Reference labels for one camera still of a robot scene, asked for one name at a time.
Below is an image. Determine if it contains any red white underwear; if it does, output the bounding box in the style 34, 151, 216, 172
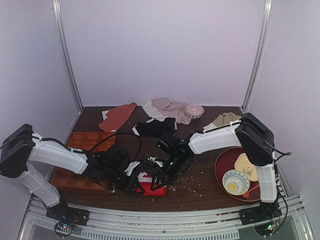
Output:
136, 172, 168, 196

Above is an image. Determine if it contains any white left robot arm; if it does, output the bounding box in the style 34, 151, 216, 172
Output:
0, 124, 145, 208

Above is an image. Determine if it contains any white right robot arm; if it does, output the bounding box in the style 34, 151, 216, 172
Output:
150, 112, 291, 203

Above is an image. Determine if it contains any black white underwear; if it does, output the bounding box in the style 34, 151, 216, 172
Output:
132, 117, 178, 138

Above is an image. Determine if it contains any mauve white underwear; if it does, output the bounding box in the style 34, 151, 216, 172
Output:
141, 97, 191, 125

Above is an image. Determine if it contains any rust orange underwear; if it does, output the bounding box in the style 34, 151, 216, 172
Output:
99, 102, 137, 132

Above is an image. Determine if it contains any beige white underwear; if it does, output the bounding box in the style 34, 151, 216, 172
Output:
203, 112, 241, 131

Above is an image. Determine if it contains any wooden compartment tray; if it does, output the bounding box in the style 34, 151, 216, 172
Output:
50, 131, 117, 195

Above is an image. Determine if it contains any red dotted white bowl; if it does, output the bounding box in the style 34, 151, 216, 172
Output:
184, 103, 205, 119

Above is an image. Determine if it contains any round red tray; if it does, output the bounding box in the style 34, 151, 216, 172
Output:
214, 147, 260, 203

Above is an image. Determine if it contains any blue yellow patterned bowl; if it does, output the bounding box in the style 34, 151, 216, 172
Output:
222, 169, 251, 196

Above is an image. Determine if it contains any yellow square panda plate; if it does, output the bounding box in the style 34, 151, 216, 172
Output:
234, 153, 258, 182

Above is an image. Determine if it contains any left circuit board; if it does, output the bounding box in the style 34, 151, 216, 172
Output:
53, 222, 76, 238

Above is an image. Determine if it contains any circuit board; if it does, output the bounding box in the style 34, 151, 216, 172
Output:
254, 222, 280, 237
53, 222, 76, 238

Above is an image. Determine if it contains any orange plastic spoon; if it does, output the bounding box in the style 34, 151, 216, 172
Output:
242, 184, 260, 199

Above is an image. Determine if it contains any right circuit board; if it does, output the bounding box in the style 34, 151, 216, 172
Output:
254, 222, 280, 237

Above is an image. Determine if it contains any front aluminium rail frame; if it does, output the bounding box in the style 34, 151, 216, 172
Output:
16, 193, 316, 240

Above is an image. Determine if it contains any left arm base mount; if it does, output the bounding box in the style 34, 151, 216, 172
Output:
44, 197, 90, 226

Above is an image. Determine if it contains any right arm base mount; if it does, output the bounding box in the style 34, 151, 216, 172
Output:
239, 201, 282, 225

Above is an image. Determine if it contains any right aluminium corner post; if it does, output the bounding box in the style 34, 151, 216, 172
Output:
241, 0, 274, 113

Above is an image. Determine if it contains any aluminium corner post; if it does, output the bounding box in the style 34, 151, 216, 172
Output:
241, 0, 274, 113
52, 0, 84, 112

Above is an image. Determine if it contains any left aluminium corner post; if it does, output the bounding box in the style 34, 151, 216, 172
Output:
52, 0, 84, 112

